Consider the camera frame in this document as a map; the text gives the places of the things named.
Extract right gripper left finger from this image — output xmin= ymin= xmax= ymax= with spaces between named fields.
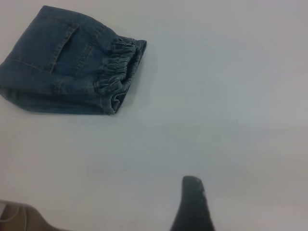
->
xmin=169 ymin=175 xmax=193 ymax=231

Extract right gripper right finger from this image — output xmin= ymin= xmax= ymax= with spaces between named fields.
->
xmin=192 ymin=175 xmax=215 ymax=231

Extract blue denim pants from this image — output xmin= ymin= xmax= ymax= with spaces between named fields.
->
xmin=0 ymin=5 xmax=148 ymax=116

